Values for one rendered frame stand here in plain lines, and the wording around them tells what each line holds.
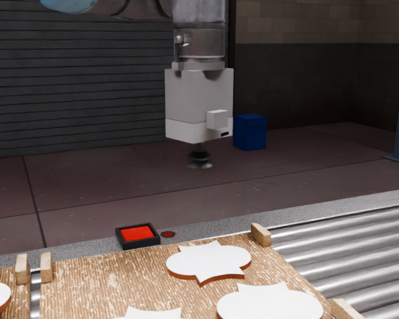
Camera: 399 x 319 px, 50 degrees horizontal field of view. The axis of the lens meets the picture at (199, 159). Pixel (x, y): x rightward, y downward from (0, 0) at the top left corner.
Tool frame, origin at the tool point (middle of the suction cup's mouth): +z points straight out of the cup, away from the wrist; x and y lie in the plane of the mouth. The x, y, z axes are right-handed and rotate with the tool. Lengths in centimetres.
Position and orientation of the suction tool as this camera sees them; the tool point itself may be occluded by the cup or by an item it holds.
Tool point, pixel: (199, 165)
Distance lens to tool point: 68.0
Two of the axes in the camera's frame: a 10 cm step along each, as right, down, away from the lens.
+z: 0.0, 9.6, 2.7
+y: 7.3, -1.9, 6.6
